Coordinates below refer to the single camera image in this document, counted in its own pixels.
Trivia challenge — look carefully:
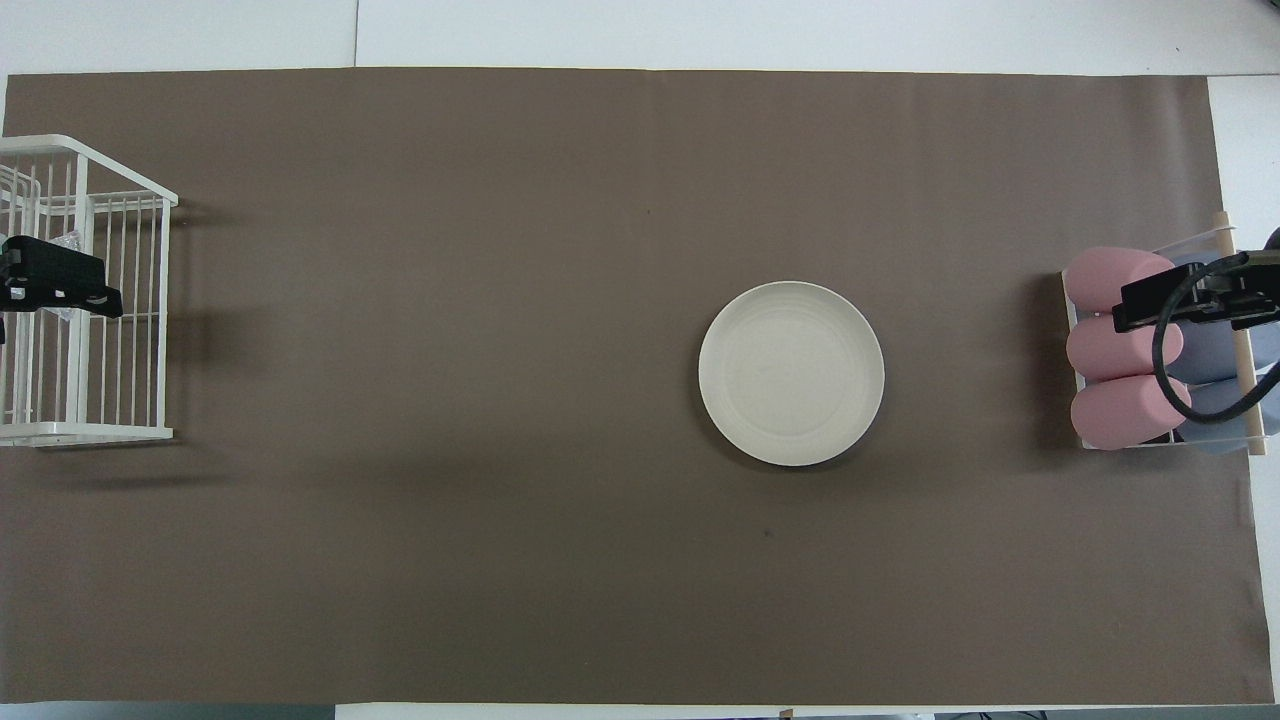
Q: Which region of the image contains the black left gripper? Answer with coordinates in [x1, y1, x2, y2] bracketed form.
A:
[0, 236, 123, 319]

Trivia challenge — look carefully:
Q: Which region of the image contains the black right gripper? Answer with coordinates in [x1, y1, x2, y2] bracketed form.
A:
[1113, 253, 1280, 334]

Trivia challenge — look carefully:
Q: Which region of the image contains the cream round plate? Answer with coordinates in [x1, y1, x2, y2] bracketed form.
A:
[698, 280, 886, 468]

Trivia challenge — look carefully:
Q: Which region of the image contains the pink cup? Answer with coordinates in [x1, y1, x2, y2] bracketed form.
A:
[1063, 247, 1181, 314]
[1066, 313, 1186, 382]
[1070, 374, 1193, 451]

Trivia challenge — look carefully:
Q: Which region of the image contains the brown table mat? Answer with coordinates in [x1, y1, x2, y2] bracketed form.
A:
[0, 66, 1276, 706]

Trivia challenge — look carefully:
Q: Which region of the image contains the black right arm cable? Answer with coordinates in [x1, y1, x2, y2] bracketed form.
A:
[1152, 253, 1280, 424]

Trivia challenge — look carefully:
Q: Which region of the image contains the white wire dish rack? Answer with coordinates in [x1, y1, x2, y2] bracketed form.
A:
[0, 134, 179, 448]

